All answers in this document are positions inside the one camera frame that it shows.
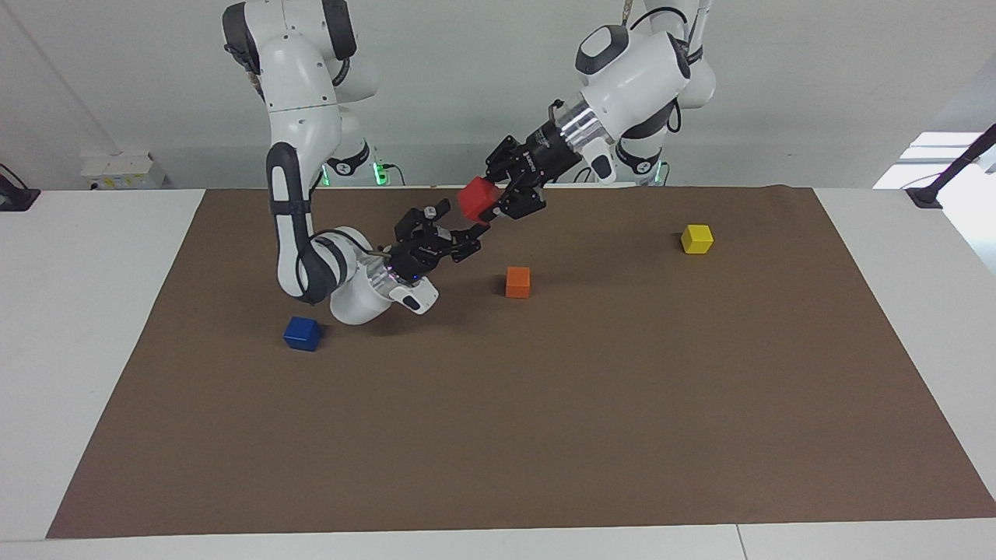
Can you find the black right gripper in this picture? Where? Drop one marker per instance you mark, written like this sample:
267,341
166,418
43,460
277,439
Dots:
420,255

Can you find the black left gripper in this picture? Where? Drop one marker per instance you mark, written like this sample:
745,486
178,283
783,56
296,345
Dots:
548,154

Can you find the red block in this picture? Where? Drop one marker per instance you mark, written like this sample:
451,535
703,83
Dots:
476,201

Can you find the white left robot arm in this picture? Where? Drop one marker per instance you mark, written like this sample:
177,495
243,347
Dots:
638,70

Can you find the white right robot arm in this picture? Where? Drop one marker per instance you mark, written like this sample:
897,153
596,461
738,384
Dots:
299,85

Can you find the orange block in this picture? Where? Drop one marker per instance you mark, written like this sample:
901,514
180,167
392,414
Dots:
517,283

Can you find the blue block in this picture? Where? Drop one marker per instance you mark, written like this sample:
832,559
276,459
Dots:
302,334

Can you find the yellow block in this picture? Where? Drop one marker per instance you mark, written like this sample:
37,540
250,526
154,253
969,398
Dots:
696,239

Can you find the brown table mat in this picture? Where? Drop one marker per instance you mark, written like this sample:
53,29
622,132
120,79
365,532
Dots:
498,428

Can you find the white power box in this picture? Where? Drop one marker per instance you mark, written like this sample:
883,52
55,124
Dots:
124,171

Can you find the black clamp stand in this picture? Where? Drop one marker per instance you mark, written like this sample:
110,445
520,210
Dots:
953,167
17,198

